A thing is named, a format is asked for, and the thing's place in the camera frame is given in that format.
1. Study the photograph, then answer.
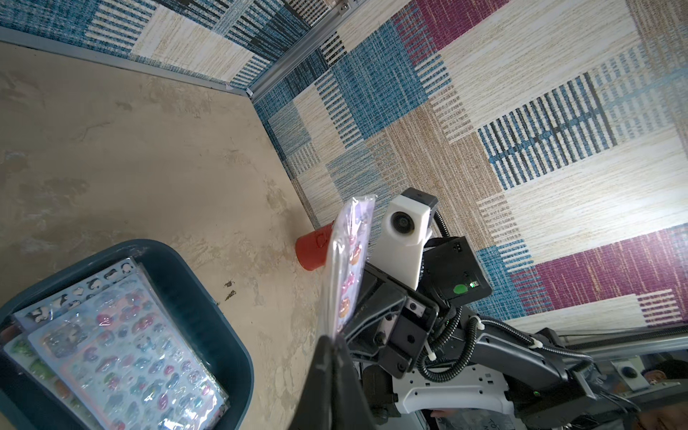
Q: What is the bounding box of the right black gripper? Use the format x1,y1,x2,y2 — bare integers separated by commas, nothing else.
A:
342,263,439,379

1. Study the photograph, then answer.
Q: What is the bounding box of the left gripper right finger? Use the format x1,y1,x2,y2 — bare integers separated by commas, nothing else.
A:
334,336,376,430

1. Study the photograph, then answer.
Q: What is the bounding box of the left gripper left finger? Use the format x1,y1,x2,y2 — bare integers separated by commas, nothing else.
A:
288,336,334,430

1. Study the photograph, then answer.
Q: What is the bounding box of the pink purple sticker sheet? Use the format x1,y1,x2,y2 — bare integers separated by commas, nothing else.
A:
318,195,376,340

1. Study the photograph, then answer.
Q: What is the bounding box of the teal plastic storage box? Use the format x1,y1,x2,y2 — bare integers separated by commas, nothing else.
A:
1,239,254,429

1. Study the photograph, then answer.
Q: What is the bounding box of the light blue sticker sheet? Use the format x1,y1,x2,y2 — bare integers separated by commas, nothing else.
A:
28,273,229,429

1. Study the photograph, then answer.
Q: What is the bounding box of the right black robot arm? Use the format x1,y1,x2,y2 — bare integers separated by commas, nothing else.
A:
343,238,687,429

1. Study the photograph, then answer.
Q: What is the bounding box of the red pencil cup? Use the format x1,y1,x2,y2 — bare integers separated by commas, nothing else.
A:
295,222,333,272

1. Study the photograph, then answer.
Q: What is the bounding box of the penguin sticker sheet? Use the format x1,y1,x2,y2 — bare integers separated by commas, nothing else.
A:
12,258,138,333

